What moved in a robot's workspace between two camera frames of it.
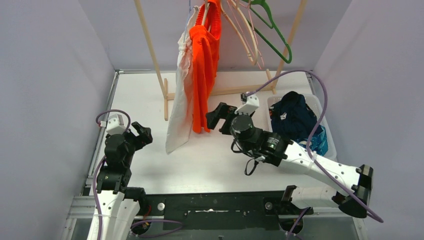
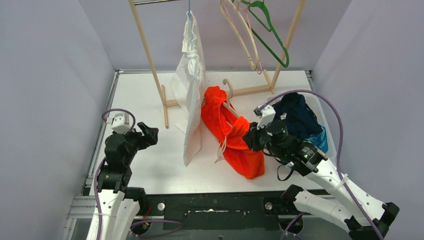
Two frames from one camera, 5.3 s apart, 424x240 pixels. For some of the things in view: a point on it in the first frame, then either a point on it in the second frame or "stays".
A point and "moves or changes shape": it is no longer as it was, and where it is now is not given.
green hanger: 262,2 moves or changes shape
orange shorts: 205,38 -> 221,120
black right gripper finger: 213,117 -> 252,139
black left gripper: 134,136 stays
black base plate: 218,211 stays
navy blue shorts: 293,117 stays
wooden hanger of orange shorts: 206,6 -> 227,103
